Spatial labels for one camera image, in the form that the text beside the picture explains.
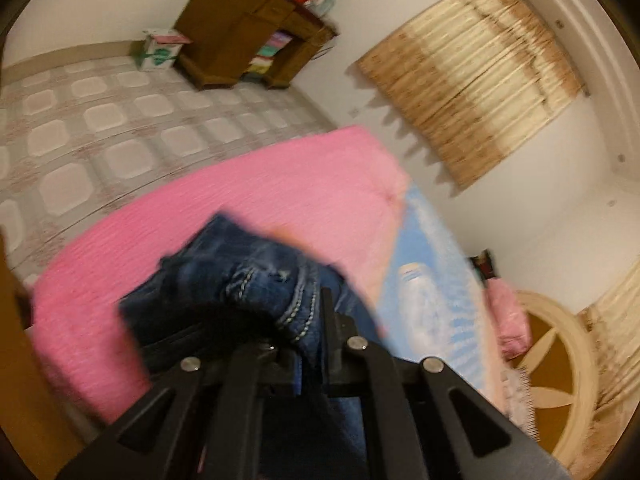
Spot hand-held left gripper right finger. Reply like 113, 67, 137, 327
319, 287, 572, 480

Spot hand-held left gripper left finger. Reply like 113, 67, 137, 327
57, 341, 302, 480

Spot dark blue denim pants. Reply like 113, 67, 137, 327
119, 212, 382, 480

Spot pink and blue printed blanket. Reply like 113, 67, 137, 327
30, 125, 507, 426

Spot dark red-black object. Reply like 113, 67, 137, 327
467, 249, 501, 287

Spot pink pillow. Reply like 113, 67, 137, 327
485, 277, 532, 361

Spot white lace cloth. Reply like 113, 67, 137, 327
500, 360, 539, 441

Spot brown wooden cabinet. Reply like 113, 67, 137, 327
0, 230, 87, 467

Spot round cream wooden headboard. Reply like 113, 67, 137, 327
510, 290, 599, 467

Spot stack of colourful folded cloths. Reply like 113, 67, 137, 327
249, 30, 294, 80

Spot beige pleated window curtain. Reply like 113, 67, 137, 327
577, 260, 640, 461
355, 0, 587, 192

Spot brown wooden desk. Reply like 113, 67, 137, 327
174, 0, 339, 92

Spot white and green cardboard box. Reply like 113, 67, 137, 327
132, 28, 192, 72

